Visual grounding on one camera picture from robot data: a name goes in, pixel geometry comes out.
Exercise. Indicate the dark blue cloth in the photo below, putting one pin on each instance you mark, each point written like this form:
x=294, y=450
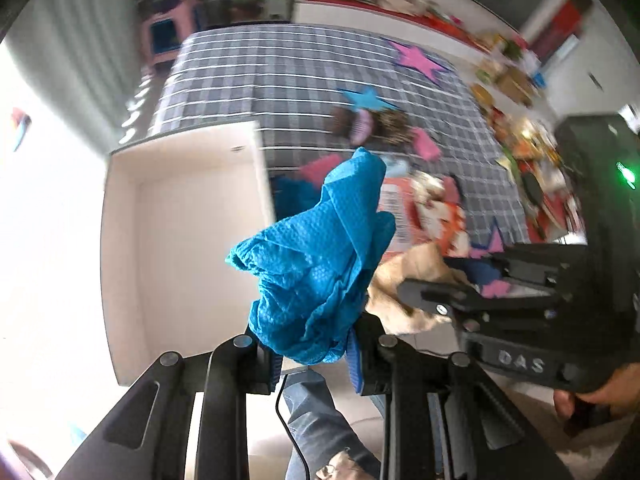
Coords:
x=292, y=196

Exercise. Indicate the grey green curtain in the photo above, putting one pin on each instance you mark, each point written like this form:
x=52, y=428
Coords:
x=83, y=58

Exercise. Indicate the light blue fluffy duster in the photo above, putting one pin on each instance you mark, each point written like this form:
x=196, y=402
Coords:
x=396, y=167

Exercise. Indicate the pink plastic stool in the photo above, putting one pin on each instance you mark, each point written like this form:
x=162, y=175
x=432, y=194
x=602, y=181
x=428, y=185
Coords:
x=163, y=34

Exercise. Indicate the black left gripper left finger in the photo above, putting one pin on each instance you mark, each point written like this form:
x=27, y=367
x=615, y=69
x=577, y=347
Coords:
x=239, y=367

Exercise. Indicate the pile of colourful clutter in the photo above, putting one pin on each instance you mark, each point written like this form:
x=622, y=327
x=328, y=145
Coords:
x=534, y=166

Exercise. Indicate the white red tv cabinet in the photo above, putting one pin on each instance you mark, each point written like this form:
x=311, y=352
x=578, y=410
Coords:
x=390, y=24

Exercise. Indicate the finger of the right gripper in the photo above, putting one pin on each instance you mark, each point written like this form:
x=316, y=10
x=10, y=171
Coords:
x=528, y=264
x=457, y=300

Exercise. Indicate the grey checked star cloth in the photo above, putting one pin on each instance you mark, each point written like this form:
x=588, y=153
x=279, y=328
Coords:
x=290, y=78

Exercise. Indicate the floral tissue pack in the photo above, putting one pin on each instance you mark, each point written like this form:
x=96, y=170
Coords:
x=445, y=224

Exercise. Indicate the pink patterned paper box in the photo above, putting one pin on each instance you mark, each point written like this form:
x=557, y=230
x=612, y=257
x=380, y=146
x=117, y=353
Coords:
x=397, y=198

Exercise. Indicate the bright blue waffle cloth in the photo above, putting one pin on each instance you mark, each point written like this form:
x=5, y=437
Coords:
x=313, y=269

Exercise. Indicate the beige scrunchie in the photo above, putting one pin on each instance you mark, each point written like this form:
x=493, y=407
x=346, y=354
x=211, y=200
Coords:
x=395, y=291

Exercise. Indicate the pink sponge block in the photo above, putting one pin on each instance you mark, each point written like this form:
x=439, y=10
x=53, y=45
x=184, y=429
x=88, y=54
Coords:
x=424, y=146
x=316, y=171

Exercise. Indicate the white polka dot scrunchie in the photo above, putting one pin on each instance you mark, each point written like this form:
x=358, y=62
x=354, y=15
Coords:
x=426, y=188

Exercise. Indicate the person's right hand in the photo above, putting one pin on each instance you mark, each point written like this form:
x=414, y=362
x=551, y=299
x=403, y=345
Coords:
x=615, y=399

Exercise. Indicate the white open storage box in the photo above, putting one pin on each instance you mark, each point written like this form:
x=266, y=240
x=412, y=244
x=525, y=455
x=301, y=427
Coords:
x=174, y=205

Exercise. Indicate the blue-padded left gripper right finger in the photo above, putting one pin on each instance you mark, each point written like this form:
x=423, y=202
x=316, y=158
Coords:
x=431, y=422

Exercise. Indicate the cardboard box on floor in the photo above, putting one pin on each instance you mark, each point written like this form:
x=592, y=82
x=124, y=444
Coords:
x=514, y=84

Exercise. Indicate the dark knitted beanie hat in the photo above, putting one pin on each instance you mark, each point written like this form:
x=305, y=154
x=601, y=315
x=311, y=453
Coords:
x=354, y=125

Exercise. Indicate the leopard print scarf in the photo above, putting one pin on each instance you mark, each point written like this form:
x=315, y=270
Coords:
x=392, y=127

